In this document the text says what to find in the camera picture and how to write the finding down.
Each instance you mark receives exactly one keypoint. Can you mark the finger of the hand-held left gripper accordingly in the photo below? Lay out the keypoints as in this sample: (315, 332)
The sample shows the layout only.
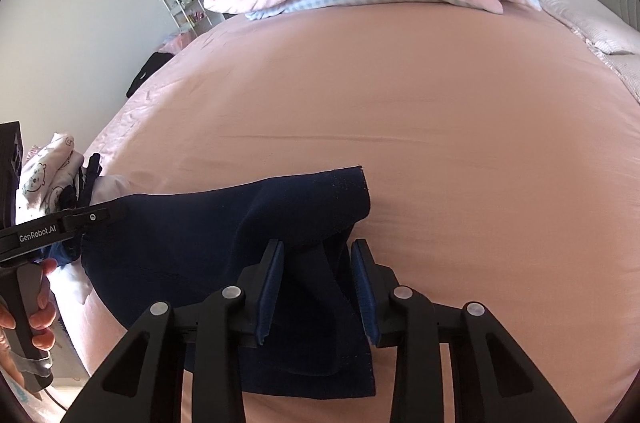
(95, 218)

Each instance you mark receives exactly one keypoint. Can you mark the navy shorts with white stripes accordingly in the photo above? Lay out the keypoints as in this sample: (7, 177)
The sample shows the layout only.
(200, 228)

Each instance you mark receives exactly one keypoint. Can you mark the pink cloth bundle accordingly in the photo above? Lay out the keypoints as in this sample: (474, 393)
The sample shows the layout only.
(175, 42)

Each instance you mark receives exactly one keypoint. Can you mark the pale pink textured pillow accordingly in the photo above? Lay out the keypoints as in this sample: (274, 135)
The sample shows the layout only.
(590, 18)
(622, 73)

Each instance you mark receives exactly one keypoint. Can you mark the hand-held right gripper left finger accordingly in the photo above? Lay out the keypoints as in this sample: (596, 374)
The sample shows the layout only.
(270, 293)

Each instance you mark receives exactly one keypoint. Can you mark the pink bed sheet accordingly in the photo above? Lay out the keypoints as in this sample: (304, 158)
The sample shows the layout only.
(450, 153)

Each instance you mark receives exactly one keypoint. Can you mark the person's left hand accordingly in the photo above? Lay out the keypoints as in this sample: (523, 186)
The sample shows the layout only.
(44, 318)

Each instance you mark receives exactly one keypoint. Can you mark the white bear-print cloth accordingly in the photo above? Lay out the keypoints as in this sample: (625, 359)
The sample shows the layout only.
(45, 173)

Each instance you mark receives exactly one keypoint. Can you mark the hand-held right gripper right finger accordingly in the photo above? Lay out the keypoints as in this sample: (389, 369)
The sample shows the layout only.
(362, 298)

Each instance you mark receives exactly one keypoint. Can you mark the black bag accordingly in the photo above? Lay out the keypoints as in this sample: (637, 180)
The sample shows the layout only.
(147, 73)

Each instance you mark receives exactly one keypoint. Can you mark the pale pink garment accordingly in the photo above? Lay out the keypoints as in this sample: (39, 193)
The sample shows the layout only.
(112, 188)

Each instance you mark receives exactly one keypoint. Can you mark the blue cloth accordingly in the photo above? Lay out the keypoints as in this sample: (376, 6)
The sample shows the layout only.
(62, 255)

